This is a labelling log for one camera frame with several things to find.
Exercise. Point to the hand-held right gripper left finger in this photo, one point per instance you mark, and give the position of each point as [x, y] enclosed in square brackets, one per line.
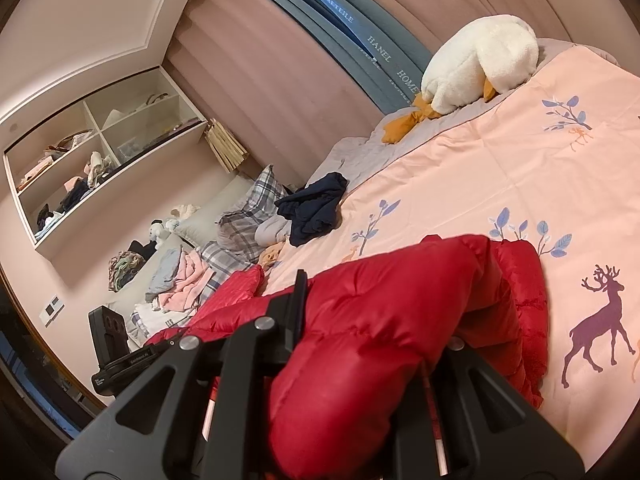
[250, 355]

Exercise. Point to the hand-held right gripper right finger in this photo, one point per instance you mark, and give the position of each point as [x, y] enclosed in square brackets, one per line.
[480, 400]

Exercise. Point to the red down jacket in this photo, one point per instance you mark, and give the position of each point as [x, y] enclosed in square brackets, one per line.
[380, 320]

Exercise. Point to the patterned clothes pile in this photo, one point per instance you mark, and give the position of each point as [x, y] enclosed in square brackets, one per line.
[125, 272]

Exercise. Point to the dark clothes pile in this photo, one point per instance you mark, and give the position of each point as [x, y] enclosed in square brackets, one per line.
[70, 200]

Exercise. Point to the white folded cloth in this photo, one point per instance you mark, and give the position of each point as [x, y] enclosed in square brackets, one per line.
[145, 322]

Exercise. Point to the pink-red folded down jacket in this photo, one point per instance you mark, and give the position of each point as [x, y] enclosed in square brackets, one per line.
[235, 285]

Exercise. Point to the grey-blue garment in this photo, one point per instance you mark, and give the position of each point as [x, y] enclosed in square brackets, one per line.
[165, 270]

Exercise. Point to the pink crumpled garment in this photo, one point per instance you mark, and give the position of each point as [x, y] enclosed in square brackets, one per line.
[187, 280]

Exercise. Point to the small plaid pillow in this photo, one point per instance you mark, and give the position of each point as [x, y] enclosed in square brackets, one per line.
[220, 260]

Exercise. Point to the small orange plush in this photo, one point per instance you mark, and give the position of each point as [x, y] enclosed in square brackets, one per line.
[272, 255]

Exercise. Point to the white dog plush toy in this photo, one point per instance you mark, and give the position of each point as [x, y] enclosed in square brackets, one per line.
[160, 232]

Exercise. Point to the grey-lilac crumpled cloth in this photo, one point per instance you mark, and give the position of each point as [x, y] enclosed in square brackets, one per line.
[272, 230]

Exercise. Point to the beige headboard cushion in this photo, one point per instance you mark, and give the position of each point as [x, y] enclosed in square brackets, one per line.
[215, 210]

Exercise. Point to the large plaid pillow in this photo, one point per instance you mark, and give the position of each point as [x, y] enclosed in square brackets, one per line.
[255, 200]

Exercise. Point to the navy crumpled garment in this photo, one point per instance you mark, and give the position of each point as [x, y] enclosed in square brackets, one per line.
[315, 205]

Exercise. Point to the white crumpled cloth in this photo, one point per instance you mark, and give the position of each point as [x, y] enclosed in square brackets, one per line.
[99, 169]

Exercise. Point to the pink folded cloth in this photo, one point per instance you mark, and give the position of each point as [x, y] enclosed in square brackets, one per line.
[37, 170]

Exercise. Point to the yellow tassel hanging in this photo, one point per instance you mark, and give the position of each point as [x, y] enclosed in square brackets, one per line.
[227, 147]

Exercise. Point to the pink deer-print blanket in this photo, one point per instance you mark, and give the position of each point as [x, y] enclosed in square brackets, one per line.
[475, 170]

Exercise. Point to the white goose plush toy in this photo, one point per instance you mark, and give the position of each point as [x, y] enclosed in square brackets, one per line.
[475, 60]

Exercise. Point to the blue-grey curtain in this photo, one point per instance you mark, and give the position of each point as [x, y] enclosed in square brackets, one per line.
[340, 25]

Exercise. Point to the white wall switch panel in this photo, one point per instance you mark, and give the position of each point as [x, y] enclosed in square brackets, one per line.
[51, 311]

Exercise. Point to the white wall shelf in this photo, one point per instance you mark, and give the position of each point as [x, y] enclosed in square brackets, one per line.
[125, 125]

